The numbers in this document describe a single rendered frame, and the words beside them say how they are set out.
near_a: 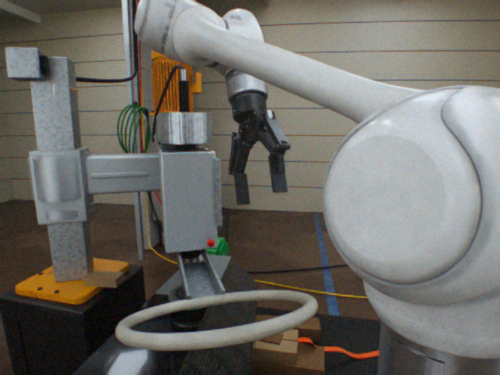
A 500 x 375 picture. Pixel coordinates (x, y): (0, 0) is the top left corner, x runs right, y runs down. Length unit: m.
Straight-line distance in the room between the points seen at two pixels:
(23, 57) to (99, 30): 5.66
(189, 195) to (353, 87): 0.93
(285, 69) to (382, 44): 5.96
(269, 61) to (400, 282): 0.39
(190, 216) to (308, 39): 5.32
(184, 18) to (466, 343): 0.57
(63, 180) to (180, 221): 0.84
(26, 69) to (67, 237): 0.93
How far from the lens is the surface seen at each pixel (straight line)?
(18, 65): 1.97
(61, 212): 2.00
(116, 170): 1.96
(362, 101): 0.48
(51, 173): 1.95
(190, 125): 1.24
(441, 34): 6.77
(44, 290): 2.16
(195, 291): 1.16
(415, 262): 0.18
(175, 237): 1.34
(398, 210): 0.18
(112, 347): 1.41
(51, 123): 2.00
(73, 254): 2.13
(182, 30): 0.60
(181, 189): 1.29
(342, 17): 6.45
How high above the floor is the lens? 1.69
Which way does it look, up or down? 11 degrees down
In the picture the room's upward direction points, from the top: straight up
